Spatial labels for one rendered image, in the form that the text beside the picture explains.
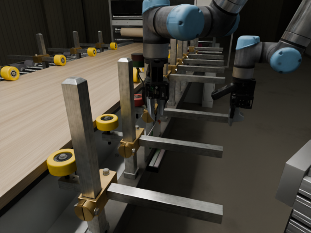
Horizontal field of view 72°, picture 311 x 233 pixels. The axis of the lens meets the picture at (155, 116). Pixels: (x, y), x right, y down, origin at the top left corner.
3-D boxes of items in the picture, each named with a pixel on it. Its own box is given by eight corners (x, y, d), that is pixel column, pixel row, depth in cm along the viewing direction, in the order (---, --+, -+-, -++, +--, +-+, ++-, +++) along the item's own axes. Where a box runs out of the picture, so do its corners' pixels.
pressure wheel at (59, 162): (80, 175, 66) (74, 144, 62) (88, 191, 60) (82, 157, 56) (52, 185, 63) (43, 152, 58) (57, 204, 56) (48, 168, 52)
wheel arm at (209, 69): (223, 72, 135) (224, 66, 133) (223, 73, 132) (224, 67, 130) (147, 67, 147) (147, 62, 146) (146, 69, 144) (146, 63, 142)
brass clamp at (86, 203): (120, 185, 63) (118, 171, 61) (96, 224, 51) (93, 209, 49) (100, 181, 64) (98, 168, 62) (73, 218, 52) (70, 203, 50)
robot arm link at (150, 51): (142, 41, 65) (169, 41, 66) (142, 57, 67) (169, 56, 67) (143, 44, 58) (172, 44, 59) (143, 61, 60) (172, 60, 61)
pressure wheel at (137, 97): (147, 115, 107) (147, 93, 102) (142, 122, 100) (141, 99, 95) (132, 113, 109) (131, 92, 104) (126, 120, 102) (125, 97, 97)
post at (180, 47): (180, 96, 171) (183, 32, 151) (179, 98, 168) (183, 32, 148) (176, 96, 172) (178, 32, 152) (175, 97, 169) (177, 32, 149)
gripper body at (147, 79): (144, 102, 64) (143, 61, 59) (143, 93, 72) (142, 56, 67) (170, 101, 64) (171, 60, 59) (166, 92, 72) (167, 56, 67)
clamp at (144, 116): (160, 112, 106) (160, 102, 103) (152, 123, 94) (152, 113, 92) (149, 110, 107) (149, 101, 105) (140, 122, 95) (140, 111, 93)
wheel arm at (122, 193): (220, 216, 53) (223, 203, 51) (220, 228, 50) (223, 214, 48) (67, 182, 63) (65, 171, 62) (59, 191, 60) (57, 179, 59)
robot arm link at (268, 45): (295, 69, 71) (259, 67, 74) (288, 63, 81) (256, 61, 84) (302, 44, 68) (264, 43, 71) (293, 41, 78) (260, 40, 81)
